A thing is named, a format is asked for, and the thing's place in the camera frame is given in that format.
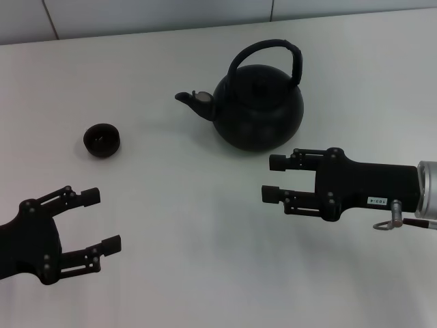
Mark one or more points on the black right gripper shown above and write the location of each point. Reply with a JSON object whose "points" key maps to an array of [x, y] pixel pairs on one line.
{"points": [[368, 184]]}

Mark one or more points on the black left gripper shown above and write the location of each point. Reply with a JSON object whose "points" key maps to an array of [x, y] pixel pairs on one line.
{"points": [[30, 239]]}

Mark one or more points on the black cast iron teapot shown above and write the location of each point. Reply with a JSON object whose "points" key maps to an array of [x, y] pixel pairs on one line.
{"points": [[259, 112]]}

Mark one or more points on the small dark teacup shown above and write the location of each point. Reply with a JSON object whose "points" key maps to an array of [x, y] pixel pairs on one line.
{"points": [[102, 147]]}

